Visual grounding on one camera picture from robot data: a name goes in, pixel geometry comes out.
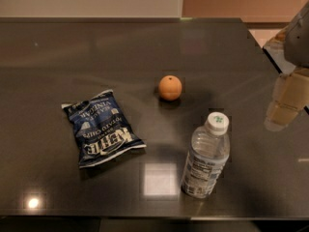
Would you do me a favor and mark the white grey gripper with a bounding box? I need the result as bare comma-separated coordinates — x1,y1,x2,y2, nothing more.
265,1,309,131

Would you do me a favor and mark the blue Kettle chips bag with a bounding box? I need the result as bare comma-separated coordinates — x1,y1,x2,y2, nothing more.
62,90,146,168

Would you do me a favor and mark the clear plastic water bottle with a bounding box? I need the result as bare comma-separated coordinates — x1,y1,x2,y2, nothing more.
181,112,230,198

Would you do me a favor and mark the orange fruit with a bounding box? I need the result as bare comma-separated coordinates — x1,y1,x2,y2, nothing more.
158,75,183,102

